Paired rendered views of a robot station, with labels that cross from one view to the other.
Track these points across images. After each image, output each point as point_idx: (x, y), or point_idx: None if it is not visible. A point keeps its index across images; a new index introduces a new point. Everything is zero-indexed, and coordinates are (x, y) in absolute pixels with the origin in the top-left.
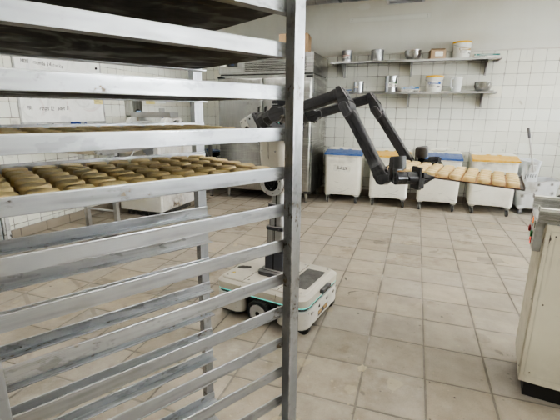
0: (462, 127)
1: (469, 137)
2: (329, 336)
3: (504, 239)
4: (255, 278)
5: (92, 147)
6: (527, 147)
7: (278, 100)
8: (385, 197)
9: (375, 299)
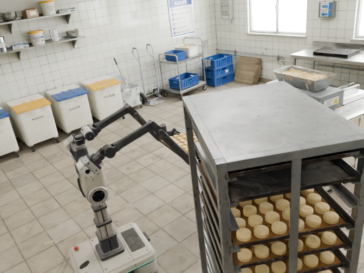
0: (67, 65)
1: (75, 71)
2: (166, 260)
3: (144, 137)
4: (108, 265)
5: None
6: (111, 67)
7: (88, 137)
8: (42, 140)
9: (150, 221)
